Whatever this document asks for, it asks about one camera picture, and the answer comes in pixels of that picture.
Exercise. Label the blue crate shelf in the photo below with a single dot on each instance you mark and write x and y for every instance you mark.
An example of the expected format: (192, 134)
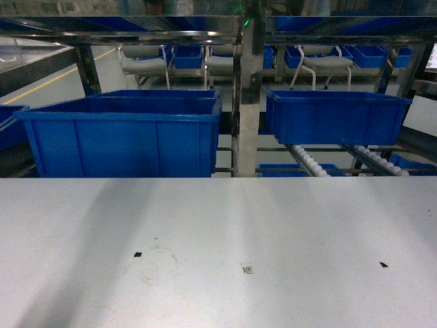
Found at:
(125, 137)
(344, 118)

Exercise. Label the white roller conveyor track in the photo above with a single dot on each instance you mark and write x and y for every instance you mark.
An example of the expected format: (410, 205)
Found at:
(306, 162)

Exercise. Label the blue crate middle shelf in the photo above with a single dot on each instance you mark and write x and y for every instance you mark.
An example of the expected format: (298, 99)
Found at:
(344, 118)

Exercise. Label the grey office chair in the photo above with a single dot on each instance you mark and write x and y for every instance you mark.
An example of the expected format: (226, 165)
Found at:
(315, 57)
(144, 61)

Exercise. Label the small QR code sticker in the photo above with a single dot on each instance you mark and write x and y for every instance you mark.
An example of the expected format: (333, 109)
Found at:
(247, 268)

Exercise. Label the blue crate left shelf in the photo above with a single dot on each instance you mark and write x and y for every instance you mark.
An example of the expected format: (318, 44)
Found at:
(125, 137)

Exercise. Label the stainless steel rack frame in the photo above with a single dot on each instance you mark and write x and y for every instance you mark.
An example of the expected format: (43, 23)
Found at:
(247, 40)

